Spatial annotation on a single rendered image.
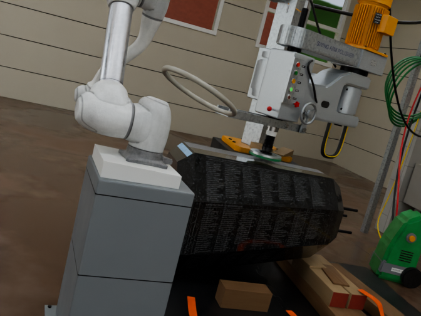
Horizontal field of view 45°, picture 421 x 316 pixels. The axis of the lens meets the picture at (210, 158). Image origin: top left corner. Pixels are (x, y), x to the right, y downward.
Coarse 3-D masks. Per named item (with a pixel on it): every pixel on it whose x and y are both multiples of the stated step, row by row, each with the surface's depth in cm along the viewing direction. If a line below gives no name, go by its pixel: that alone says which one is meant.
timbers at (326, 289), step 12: (300, 264) 344; (312, 276) 327; (324, 276) 322; (324, 288) 311; (336, 288) 307; (348, 288) 312; (324, 300) 309; (336, 300) 303; (348, 300) 307; (360, 300) 308
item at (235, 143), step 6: (222, 138) 425; (228, 138) 419; (234, 138) 429; (228, 144) 406; (234, 144) 392; (240, 144) 400; (246, 144) 409; (240, 150) 387; (246, 150) 388; (282, 156) 396; (288, 156) 402
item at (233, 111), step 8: (168, 72) 288; (176, 72) 263; (184, 72) 260; (192, 80) 259; (200, 80) 258; (184, 88) 302; (208, 88) 259; (192, 96) 304; (216, 96) 261; (224, 96) 264; (208, 104) 303; (232, 104) 269; (224, 112) 294; (232, 112) 276
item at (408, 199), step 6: (414, 168) 548; (420, 168) 539; (414, 174) 546; (420, 174) 538; (414, 180) 545; (420, 180) 536; (408, 186) 551; (414, 186) 543; (420, 186) 535; (408, 192) 549; (414, 192) 542; (420, 192) 533; (408, 198) 548; (414, 198) 540; (420, 198) 532; (408, 204) 546; (414, 204) 539; (420, 204) 531; (414, 210) 555; (420, 210) 529
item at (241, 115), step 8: (216, 112) 301; (240, 112) 298; (248, 112) 317; (248, 120) 304; (256, 120) 308; (264, 120) 312; (272, 120) 316; (280, 120) 321; (280, 128) 323; (288, 128) 327; (296, 128) 332; (304, 128) 332
